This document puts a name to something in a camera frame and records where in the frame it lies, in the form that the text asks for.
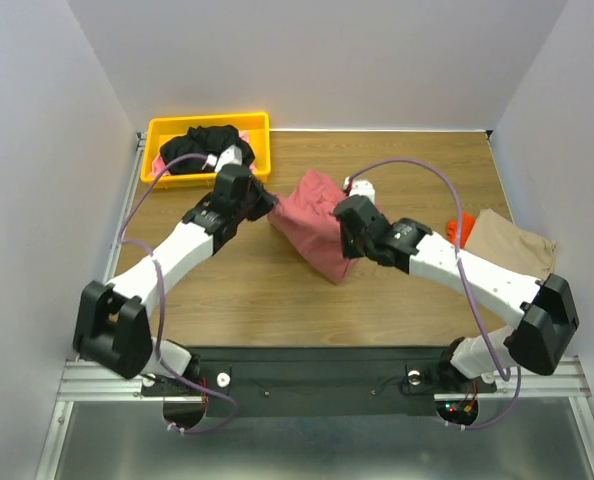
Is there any black t shirt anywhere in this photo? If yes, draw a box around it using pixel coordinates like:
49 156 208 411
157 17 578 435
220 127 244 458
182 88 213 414
159 124 256 176

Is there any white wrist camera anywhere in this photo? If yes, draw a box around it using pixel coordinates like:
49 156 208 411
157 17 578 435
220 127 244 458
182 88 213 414
343 177 376 203
203 145 243 173

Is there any light pink t shirt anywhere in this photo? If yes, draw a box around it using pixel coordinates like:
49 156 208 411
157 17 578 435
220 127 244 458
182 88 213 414
149 130 258 177

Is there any folded beige t shirt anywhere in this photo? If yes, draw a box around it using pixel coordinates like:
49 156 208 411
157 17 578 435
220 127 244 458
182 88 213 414
465 209 557 280

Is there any yellow plastic bin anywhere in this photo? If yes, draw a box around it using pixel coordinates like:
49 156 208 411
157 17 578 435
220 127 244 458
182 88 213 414
140 112 271 185

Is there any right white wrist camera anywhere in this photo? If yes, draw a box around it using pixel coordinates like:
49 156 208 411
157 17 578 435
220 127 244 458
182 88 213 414
343 177 376 203

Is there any folded orange t shirt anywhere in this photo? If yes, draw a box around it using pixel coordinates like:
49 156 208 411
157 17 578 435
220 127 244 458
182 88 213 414
445 212 476 249

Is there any pink red t shirt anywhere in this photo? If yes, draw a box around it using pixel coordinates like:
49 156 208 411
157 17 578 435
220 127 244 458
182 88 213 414
267 169 355 284

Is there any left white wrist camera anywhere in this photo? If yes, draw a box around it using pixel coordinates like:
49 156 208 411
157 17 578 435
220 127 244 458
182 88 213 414
203 145 243 173

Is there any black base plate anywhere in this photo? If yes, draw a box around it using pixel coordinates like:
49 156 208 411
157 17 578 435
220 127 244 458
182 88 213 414
84 344 498 419

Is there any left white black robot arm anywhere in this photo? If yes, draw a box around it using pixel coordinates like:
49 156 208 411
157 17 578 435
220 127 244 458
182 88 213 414
73 164 276 394

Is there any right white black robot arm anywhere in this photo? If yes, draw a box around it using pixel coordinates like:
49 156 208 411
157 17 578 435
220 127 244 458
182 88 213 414
333 196 579 391

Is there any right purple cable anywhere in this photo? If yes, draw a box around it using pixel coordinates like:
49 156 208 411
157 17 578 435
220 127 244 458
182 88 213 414
349 158 523 432

